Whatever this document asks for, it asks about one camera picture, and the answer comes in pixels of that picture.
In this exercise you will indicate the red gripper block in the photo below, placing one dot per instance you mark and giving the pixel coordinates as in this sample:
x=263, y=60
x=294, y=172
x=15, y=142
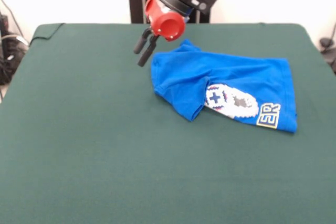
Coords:
x=165, y=23

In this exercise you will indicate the blue printed T-shirt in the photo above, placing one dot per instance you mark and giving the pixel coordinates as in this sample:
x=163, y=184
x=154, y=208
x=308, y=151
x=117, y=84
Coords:
x=236, y=77

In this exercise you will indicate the dark green table cloth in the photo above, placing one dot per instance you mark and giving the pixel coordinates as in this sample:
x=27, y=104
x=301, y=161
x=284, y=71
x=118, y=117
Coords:
x=105, y=155

